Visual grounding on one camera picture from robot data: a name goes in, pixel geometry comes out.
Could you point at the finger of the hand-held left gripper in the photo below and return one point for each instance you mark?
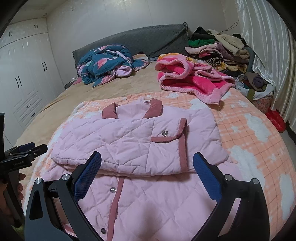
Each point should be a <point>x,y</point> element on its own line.
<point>26,146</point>
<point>38,151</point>

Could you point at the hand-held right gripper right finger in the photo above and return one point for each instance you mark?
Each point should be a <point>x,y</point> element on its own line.
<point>207,176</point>

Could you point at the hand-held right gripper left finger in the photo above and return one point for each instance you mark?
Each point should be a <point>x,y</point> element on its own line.
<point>89,176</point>

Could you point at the pink quilted jacket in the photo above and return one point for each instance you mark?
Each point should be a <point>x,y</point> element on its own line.
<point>138,139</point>

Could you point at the floral basket of clothes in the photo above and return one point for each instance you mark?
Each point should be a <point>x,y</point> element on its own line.
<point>256,83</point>

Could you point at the pile of folded clothes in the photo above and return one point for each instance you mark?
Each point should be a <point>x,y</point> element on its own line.
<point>219,51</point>

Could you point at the person's left hand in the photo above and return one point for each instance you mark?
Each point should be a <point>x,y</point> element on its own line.
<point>22,185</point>

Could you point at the orange plaid fleece blanket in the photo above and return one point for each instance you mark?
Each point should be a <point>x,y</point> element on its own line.
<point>242,143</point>

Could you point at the white wardrobe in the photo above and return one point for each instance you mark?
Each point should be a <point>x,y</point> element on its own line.
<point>30,69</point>

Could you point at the pink pillow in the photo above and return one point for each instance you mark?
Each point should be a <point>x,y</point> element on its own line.
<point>76,81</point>

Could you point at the bed with beige sheet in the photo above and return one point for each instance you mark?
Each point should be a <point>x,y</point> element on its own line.
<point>92,92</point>

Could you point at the red plastic bag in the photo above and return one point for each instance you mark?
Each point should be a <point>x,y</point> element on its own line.
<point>276,119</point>

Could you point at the hot pink fleece blanket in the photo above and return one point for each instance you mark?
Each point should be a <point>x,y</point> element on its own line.
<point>182,81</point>

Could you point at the blue flamingo print quilt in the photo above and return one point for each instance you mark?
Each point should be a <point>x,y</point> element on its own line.
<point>104,62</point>

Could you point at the dark patterned pillow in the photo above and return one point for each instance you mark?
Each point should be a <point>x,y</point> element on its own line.
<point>153,59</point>

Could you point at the beige pillow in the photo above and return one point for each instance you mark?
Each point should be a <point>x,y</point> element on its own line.
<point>141,57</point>

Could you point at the grey padded headboard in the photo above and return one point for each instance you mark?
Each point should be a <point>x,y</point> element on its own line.
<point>157,39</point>

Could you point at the silver pleated curtain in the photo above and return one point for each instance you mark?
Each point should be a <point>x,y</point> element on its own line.
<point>266,34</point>

